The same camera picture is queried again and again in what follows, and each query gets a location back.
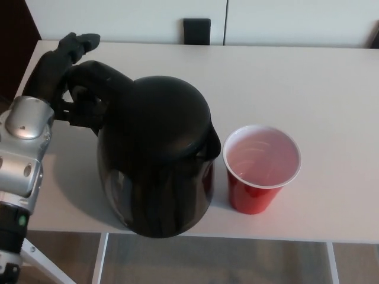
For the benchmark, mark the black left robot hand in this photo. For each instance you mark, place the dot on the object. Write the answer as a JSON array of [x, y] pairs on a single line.
[[48, 77]]

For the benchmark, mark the black electric kettle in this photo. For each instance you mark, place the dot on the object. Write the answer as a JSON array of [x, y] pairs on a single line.
[[157, 124]]

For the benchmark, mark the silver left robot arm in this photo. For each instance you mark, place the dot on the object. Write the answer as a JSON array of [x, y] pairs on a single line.
[[23, 154]]

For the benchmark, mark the red plastic cup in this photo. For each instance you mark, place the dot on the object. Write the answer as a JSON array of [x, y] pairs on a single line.
[[251, 198]]

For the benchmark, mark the dark brown wooden panel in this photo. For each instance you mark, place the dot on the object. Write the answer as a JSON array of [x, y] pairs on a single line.
[[14, 35]]

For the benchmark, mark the white-framed mesh under-table panel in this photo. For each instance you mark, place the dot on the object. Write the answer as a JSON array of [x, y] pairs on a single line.
[[213, 260]]

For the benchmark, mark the white table leg frame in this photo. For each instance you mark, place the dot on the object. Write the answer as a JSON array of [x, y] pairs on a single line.
[[44, 263]]

